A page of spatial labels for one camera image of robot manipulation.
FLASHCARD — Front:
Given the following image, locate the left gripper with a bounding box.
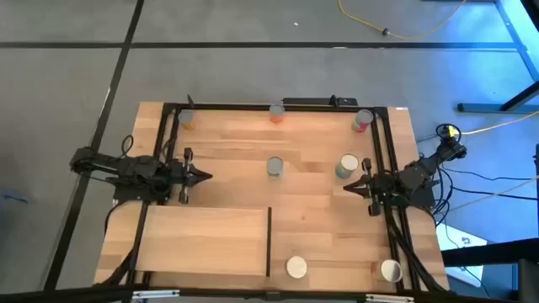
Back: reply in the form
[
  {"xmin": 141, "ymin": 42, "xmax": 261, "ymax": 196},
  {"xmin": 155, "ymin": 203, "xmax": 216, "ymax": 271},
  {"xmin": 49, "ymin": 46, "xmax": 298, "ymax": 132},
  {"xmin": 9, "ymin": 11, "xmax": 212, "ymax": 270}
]
[{"xmin": 168, "ymin": 146, "xmax": 214, "ymax": 205}]

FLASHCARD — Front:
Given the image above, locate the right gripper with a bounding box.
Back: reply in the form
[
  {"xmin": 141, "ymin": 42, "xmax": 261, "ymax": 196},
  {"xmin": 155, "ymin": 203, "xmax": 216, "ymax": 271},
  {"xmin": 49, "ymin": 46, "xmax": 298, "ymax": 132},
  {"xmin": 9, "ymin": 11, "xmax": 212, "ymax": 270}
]
[{"xmin": 343, "ymin": 158, "xmax": 400, "ymax": 217}]

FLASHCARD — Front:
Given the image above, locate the teal can with white lid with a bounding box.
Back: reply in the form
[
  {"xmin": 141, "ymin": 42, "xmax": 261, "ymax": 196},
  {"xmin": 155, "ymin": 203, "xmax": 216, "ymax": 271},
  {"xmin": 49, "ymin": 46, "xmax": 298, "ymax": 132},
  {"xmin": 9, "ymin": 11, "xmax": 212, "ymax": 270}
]
[{"xmin": 334, "ymin": 153, "xmax": 360, "ymax": 180}]

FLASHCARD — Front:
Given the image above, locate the pink green soup can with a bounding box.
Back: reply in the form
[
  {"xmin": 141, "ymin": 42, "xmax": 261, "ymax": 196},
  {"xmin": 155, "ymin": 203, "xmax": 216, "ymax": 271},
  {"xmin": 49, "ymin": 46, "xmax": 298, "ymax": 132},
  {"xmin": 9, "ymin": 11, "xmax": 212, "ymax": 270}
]
[{"xmin": 350, "ymin": 109, "xmax": 375, "ymax": 134}]

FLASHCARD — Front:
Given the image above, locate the white rimmed multicolour can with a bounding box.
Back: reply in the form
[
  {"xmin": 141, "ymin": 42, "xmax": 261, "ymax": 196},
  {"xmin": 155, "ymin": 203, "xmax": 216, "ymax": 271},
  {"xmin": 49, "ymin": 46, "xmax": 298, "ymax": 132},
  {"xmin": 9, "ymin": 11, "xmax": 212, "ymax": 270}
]
[{"xmin": 370, "ymin": 258, "xmax": 404, "ymax": 283}]

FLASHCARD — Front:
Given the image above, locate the small orange patterned can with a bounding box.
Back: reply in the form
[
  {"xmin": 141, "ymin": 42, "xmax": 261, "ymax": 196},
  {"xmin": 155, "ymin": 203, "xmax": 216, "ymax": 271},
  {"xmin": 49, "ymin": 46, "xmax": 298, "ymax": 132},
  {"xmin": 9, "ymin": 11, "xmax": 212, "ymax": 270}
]
[{"xmin": 268, "ymin": 104, "xmax": 286, "ymax": 125}]

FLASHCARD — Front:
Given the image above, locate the blue green can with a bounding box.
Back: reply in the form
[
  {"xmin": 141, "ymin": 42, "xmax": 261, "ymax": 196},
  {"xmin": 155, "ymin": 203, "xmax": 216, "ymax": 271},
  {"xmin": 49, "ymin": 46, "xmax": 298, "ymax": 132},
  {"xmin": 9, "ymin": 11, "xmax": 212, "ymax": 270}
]
[{"xmin": 285, "ymin": 255, "xmax": 309, "ymax": 280}]

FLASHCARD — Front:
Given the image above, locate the wooden shelf board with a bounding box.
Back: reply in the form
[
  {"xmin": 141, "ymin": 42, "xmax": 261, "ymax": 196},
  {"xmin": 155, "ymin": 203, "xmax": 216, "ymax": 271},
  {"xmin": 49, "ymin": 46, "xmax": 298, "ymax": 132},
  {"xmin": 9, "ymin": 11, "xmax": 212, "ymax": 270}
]
[{"xmin": 134, "ymin": 205, "xmax": 270, "ymax": 278}]

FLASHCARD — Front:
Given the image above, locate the white can, red green print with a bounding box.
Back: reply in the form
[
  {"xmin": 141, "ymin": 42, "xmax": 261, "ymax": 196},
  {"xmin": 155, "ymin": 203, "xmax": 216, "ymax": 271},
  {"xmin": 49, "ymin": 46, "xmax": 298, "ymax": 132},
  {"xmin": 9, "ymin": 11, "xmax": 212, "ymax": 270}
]
[{"xmin": 266, "ymin": 156, "xmax": 285, "ymax": 178}]

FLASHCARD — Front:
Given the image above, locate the white box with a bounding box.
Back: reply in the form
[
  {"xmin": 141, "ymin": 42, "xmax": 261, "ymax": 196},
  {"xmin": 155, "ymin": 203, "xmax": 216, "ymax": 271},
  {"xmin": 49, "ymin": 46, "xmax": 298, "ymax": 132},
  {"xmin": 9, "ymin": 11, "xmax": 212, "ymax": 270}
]
[{"xmin": 435, "ymin": 222, "xmax": 489, "ymax": 287}]

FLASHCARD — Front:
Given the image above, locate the black desk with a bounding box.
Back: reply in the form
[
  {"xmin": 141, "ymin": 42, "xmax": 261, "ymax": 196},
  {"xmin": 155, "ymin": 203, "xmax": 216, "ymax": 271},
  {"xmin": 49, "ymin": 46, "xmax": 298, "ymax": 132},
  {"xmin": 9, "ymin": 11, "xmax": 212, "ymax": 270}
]
[{"xmin": 441, "ymin": 238, "xmax": 539, "ymax": 303}]

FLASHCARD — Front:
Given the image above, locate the black rig crossbar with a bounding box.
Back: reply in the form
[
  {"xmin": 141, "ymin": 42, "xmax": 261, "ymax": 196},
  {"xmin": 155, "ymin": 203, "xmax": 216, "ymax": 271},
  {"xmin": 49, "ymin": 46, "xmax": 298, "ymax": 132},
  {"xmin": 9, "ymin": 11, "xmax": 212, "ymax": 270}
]
[{"xmin": 0, "ymin": 282, "xmax": 539, "ymax": 303}]

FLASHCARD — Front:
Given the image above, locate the black aluminium table frame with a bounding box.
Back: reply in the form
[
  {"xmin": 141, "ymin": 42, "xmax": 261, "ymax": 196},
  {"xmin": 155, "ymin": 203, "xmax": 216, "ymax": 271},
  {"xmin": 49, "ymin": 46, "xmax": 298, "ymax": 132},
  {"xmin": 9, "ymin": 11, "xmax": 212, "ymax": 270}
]
[{"xmin": 125, "ymin": 102, "xmax": 450, "ymax": 295}]

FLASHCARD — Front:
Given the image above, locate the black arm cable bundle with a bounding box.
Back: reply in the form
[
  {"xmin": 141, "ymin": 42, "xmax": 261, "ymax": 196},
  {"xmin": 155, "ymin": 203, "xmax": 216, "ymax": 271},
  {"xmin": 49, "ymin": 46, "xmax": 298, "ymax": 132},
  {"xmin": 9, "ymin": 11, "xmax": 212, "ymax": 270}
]
[{"xmin": 385, "ymin": 210, "xmax": 450, "ymax": 294}]

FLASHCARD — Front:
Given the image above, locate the black cable loop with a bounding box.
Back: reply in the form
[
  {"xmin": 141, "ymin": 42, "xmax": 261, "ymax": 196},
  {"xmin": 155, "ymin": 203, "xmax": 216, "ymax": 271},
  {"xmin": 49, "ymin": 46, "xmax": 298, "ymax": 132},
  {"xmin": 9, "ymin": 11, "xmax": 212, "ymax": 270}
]
[{"xmin": 120, "ymin": 134, "xmax": 135, "ymax": 157}]

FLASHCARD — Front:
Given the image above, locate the black bracket box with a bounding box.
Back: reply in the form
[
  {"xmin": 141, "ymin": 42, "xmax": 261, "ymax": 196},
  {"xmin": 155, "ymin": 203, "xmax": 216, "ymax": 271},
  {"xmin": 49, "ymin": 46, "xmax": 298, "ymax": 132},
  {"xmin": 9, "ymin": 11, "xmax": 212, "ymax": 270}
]
[{"xmin": 281, "ymin": 94, "xmax": 360, "ymax": 108}]

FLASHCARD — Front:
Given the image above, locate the silver metal bracket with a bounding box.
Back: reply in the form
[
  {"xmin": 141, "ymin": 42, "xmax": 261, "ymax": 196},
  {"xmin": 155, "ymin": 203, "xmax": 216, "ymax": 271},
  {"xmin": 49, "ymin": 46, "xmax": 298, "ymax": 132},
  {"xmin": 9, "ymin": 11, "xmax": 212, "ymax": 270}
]
[
  {"xmin": 365, "ymin": 293, "xmax": 416, "ymax": 303},
  {"xmin": 131, "ymin": 289, "xmax": 181, "ymax": 300}
]

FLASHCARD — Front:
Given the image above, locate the black floor cable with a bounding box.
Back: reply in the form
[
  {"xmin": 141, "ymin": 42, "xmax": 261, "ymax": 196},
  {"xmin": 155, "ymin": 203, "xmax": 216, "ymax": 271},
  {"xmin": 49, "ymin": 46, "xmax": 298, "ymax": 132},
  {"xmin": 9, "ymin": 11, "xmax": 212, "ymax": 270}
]
[{"xmin": 433, "ymin": 166, "xmax": 539, "ymax": 203}]

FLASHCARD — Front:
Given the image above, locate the yellow floor cable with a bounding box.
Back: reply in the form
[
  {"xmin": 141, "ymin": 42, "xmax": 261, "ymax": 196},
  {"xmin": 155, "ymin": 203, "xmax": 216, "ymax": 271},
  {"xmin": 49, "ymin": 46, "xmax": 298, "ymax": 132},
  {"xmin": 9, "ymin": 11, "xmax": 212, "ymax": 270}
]
[
  {"xmin": 338, "ymin": 0, "xmax": 467, "ymax": 41},
  {"xmin": 458, "ymin": 109, "xmax": 539, "ymax": 136}
]

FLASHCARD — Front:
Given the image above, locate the blue desk frame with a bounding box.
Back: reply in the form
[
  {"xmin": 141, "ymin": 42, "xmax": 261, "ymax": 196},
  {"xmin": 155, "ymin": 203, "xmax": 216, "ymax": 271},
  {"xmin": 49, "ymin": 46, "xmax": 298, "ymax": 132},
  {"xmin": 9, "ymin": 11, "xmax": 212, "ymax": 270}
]
[{"xmin": 456, "ymin": 0, "xmax": 539, "ymax": 114}]

